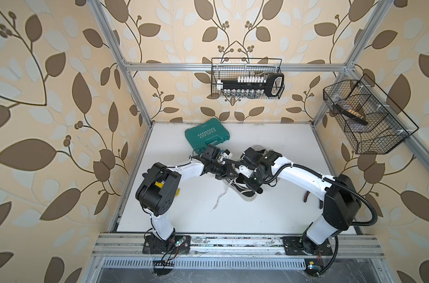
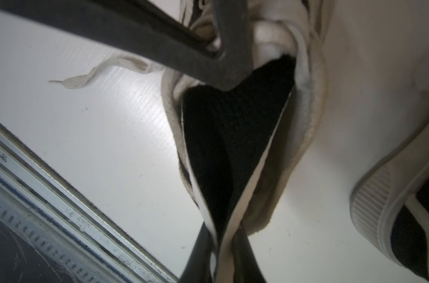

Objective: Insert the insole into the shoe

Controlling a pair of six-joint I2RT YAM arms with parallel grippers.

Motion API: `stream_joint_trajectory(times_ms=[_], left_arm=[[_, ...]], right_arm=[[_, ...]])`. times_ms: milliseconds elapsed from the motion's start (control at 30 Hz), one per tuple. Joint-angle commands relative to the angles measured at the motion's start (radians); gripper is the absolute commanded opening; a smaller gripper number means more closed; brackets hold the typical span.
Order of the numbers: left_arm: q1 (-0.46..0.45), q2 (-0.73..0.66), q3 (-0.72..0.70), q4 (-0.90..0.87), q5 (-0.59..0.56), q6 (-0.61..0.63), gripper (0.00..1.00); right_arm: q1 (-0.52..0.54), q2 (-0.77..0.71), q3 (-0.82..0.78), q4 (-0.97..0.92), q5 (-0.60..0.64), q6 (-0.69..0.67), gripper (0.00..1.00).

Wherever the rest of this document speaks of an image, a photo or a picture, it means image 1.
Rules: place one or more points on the black wire basket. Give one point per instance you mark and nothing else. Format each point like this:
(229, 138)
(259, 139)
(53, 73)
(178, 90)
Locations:
(231, 68)
(389, 125)

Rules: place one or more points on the black wire basket at back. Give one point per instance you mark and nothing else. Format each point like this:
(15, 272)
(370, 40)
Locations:
(231, 68)

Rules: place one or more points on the aluminium frame rail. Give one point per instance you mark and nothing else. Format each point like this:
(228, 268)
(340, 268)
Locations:
(236, 246)

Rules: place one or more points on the black wire basket on right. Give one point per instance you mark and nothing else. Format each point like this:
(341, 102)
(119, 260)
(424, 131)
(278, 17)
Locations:
(389, 125)

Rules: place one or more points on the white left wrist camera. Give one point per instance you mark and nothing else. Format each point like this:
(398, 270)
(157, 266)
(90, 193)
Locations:
(226, 154)

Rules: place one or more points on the black white canvas sneaker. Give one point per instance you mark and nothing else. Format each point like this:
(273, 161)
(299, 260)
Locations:
(239, 186)

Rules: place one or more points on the green plastic tool case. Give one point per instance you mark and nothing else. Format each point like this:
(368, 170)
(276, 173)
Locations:
(211, 132)

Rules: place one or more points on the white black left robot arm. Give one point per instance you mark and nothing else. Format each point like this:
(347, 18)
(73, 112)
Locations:
(156, 202)

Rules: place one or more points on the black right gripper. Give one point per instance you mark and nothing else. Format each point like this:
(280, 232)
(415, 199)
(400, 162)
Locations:
(251, 185)

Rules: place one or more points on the dark object in right basket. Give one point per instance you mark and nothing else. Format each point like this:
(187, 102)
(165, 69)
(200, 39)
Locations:
(348, 116)

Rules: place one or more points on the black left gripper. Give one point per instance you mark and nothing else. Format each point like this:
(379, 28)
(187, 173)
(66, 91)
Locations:
(227, 168)

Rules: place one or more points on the yellow black work glove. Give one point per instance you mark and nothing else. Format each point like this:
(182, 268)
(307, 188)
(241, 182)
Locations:
(160, 185)

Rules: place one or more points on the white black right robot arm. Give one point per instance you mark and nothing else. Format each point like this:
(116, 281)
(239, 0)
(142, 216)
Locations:
(343, 207)

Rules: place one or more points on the socket bit set in basket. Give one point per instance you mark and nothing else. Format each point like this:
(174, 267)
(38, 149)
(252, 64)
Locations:
(268, 86)

